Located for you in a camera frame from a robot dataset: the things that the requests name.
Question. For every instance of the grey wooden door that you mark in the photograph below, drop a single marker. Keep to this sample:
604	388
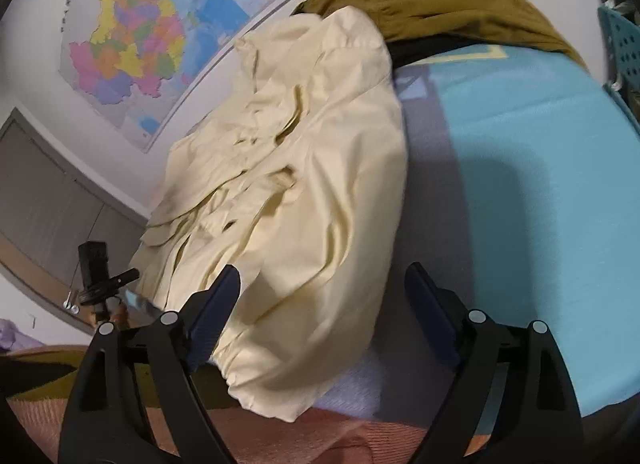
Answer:
50	214

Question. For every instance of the black camera on stand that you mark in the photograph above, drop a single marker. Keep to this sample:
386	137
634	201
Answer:
95	264

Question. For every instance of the colourful wall map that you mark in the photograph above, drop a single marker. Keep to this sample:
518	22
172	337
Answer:
140	54

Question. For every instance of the blue plastic basket rack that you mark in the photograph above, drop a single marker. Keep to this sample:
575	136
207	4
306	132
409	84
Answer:
622	44

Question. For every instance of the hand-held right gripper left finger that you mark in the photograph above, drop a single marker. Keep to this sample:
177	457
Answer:
212	324

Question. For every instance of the cream jacket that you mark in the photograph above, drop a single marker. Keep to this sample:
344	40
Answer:
300	219

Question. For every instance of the pink garment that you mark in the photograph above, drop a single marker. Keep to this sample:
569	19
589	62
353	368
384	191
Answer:
310	439

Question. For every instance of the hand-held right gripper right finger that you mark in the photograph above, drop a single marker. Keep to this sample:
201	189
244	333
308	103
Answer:
431	316

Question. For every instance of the purple cloth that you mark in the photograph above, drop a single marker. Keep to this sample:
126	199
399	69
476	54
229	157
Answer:
12	334

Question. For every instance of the teal and grey bed sheet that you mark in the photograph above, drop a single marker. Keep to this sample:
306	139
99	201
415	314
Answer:
525	194

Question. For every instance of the black garment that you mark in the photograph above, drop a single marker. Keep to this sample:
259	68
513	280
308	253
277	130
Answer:
415	51

